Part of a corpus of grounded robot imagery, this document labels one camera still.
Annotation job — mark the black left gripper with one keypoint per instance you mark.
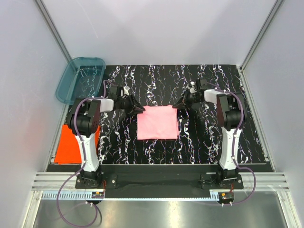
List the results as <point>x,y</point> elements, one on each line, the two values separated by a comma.
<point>136,109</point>

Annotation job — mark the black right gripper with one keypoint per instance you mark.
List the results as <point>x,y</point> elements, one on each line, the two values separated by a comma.
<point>180,103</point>

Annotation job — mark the pink t shirt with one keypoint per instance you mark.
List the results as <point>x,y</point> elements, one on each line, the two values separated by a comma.
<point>157,122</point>

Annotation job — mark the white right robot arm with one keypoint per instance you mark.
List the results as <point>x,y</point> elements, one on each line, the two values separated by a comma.
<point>231,117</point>

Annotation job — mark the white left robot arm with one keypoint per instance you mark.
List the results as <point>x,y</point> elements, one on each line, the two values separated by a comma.
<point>83,120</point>

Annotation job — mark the teal plastic bin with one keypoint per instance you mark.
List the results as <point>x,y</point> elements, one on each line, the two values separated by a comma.
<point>82,78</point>

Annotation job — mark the folded orange t shirt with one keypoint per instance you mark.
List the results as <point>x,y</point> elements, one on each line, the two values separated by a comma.
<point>68,151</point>

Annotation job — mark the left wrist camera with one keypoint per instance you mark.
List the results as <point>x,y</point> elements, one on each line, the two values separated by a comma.
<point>126,91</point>

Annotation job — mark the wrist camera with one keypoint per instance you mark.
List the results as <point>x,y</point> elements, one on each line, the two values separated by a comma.
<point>198,85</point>
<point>126,91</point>

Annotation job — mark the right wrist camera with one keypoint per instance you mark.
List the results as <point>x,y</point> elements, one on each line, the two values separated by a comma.
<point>198,85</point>

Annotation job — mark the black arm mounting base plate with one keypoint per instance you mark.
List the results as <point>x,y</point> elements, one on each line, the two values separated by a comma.
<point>181,168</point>

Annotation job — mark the left aluminium frame post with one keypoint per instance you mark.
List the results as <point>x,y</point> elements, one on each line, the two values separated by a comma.
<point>51,26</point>

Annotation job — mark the aluminium frame post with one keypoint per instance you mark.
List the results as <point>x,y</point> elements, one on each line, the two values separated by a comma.
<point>51,26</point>
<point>266,25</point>

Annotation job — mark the aluminium rail crossbar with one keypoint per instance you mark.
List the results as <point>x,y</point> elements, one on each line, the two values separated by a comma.
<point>262,181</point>

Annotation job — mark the white slotted cable duct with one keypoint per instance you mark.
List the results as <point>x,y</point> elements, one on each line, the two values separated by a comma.
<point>203,195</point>

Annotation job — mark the right aluminium frame post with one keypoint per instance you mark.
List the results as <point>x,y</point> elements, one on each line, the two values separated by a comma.
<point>266,25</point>

